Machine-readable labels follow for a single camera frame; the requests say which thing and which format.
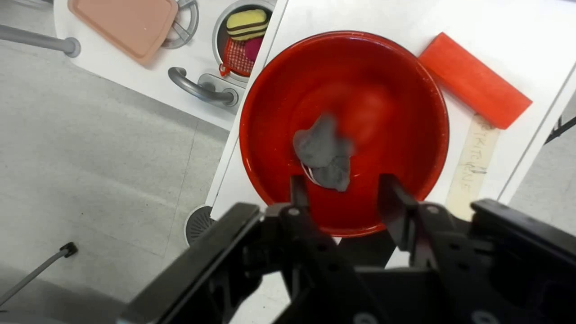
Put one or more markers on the white toy kitchen counter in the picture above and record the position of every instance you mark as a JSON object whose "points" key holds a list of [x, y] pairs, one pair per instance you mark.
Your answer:
{"points": [[119, 77]]}

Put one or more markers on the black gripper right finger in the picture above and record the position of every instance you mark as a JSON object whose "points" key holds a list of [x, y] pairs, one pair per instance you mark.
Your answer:
{"points": [[402, 216]]}

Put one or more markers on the red toy pepper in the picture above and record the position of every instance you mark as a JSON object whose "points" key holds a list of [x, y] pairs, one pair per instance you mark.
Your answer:
{"points": [[370, 113]]}

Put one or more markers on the pink cutting board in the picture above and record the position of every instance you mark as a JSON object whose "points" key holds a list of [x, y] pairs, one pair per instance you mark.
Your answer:
{"points": [[127, 27]]}

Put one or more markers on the grey toy stove burner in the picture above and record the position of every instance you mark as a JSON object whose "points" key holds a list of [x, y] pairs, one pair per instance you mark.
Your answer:
{"points": [[190, 23]]}

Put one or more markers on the round grey floor drain cover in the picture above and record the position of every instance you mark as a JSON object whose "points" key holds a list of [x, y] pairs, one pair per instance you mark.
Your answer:
{"points": [[199, 225]]}

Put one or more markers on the red plastic bowl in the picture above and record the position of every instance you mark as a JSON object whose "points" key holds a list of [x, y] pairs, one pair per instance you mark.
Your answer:
{"points": [[407, 119]]}

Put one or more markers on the small grey soft toy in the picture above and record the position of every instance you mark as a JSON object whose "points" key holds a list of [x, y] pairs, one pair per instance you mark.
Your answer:
{"points": [[325, 153]]}

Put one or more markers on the yellow toy sponge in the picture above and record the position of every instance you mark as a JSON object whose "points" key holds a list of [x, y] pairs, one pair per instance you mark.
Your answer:
{"points": [[249, 14]]}

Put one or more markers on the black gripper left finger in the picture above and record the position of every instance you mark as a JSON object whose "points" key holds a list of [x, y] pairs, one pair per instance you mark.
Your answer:
{"points": [[204, 270]]}

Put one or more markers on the grey toy faucet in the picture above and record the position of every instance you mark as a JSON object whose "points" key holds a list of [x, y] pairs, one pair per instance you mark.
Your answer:
{"points": [[191, 90]]}

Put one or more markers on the beige tape strip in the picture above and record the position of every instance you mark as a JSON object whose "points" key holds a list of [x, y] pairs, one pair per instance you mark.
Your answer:
{"points": [[474, 164]]}

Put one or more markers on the orange rectangular block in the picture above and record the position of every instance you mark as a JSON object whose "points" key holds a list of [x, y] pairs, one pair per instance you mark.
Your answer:
{"points": [[474, 81]]}

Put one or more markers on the round toy sink basin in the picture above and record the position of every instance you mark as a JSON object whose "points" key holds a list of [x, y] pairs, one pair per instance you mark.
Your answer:
{"points": [[224, 13]]}

